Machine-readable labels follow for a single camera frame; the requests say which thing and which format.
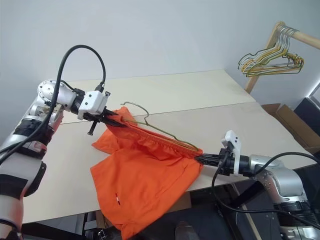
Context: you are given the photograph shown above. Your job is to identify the olive green wire hanger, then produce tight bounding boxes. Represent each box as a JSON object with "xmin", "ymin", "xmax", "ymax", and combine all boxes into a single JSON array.
[{"xmin": 120, "ymin": 100, "xmax": 204, "ymax": 154}]

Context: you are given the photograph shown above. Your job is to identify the open cardboard box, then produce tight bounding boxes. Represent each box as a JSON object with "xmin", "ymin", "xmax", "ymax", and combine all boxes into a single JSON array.
[{"xmin": 260, "ymin": 102, "xmax": 320, "ymax": 155}]

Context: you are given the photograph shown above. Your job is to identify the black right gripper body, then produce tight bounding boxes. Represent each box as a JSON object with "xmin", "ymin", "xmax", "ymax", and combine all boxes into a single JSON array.
[{"xmin": 217, "ymin": 147, "xmax": 237, "ymax": 177}]

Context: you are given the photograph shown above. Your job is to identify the orange shorts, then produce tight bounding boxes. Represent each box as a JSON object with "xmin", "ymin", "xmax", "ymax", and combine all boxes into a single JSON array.
[{"xmin": 89, "ymin": 105, "xmax": 205, "ymax": 239}]

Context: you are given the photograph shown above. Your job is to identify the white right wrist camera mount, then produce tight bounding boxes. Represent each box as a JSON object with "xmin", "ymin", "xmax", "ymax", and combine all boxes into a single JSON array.
[{"xmin": 220, "ymin": 129, "xmax": 242, "ymax": 176}]

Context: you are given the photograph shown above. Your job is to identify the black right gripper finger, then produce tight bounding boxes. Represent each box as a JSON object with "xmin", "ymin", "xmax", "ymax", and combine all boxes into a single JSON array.
[
  {"xmin": 195, "ymin": 153, "xmax": 221, "ymax": 161},
  {"xmin": 198, "ymin": 159, "xmax": 221, "ymax": 167}
]

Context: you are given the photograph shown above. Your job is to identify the black table frame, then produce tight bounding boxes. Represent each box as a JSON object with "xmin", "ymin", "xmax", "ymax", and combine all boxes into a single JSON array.
[{"xmin": 81, "ymin": 178, "xmax": 277, "ymax": 240}]

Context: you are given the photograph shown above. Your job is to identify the wooden clothes rack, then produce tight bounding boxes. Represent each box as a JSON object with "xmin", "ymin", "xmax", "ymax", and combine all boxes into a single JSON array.
[{"xmin": 244, "ymin": 20, "xmax": 320, "ymax": 95}]

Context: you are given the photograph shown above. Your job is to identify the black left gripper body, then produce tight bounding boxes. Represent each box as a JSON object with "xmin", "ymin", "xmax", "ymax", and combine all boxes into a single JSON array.
[{"xmin": 83, "ymin": 106, "xmax": 111, "ymax": 137}]

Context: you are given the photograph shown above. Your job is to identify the bunch of wire hangers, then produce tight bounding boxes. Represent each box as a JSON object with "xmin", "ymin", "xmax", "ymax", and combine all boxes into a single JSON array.
[{"xmin": 239, "ymin": 24, "xmax": 305, "ymax": 75}]

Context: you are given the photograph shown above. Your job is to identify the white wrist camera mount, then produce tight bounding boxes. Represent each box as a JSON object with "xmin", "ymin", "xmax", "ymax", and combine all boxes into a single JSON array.
[
  {"xmin": 77, "ymin": 90, "xmax": 111, "ymax": 121},
  {"xmin": 220, "ymin": 129, "xmax": 242, "ymax": 176}
]

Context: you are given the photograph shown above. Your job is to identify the black case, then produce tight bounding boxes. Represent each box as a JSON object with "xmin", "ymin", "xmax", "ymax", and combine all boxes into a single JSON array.
[{"xmin": 293, "ymin": 95, "xmax": 320, "ymax": 126}]

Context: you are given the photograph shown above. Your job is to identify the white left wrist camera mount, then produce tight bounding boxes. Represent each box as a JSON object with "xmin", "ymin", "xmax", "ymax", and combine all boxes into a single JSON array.
[{"xmin": 77, "ymin": 90, "xmax": 111, "ymax": 121}]

